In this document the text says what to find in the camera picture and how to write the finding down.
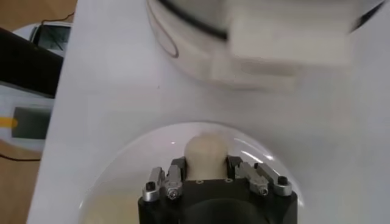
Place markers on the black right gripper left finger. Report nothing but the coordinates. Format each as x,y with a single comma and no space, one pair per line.
173,179

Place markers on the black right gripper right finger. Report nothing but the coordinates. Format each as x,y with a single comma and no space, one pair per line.
256,178

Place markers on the white steamed baozi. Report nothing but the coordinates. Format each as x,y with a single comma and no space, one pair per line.
205,152

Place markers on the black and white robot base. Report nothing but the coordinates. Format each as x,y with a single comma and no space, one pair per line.
27,67

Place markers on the white round plate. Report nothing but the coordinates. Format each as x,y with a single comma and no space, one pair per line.
146,158

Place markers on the cream electric cooker pot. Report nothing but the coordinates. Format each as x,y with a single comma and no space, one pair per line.
189,58

